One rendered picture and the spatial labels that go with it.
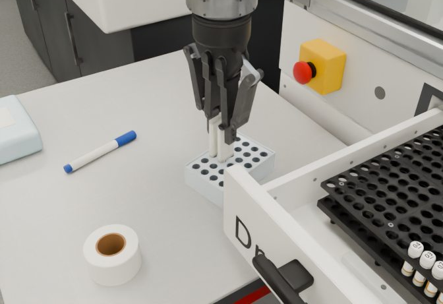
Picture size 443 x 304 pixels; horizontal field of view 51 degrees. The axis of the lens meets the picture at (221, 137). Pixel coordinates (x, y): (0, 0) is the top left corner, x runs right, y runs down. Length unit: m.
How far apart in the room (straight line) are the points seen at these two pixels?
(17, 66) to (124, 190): 2.18
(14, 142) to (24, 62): 2.08
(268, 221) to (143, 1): 0.77
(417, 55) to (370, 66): 0.09
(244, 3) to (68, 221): 0.40
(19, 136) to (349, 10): 0.57
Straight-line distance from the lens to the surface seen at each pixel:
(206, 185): 0.70
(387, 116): 0.79
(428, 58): 0.71
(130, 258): 0.61
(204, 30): 0.58
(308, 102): 0.93
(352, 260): 0.55
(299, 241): 0.45
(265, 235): 0.50
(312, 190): 0.60
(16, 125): 0.86
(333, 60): 0.79
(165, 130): 0.86
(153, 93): 0.97
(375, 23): 0.76
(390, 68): 0.76
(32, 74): 2.76
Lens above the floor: 1.27
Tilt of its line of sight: 38 degrees down
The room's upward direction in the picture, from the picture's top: straight up
